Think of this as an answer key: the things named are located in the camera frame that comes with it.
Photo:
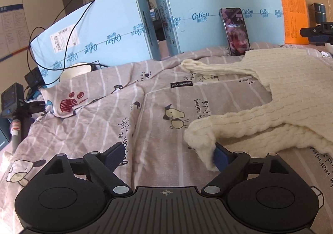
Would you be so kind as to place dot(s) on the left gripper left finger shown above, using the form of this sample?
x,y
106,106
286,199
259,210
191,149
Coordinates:
x,y
101,167

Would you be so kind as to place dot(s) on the black camera on stand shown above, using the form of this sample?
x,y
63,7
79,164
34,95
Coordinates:
x,y
19,112

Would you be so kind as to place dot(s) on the white round object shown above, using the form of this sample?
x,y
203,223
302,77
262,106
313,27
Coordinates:
x,y
75,70

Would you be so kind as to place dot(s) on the cartoon print bed sheet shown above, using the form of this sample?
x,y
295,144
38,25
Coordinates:
x,y
147,106

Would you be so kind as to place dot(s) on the large light blue carton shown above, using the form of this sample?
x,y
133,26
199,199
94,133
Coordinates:
x,y
191,25

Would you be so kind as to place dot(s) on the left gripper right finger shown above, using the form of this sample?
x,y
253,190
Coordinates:
x,y
231,166

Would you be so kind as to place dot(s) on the brown cardboard box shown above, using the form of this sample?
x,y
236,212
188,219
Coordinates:
x,y
311,12

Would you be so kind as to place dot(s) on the orange printed box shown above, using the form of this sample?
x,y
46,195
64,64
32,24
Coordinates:
x,y
295,13

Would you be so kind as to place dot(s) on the smartphone with lit screen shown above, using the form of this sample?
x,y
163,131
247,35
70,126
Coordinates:
x,y
236,32

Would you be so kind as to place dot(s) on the dark blue vacuum bottle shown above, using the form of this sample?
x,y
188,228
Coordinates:
x,y
317,14

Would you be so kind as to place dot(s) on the cream knitted sweater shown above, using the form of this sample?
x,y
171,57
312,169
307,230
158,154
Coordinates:
x,y
283,100

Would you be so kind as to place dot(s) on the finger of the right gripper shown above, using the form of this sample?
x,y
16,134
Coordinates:
x,y
308,32

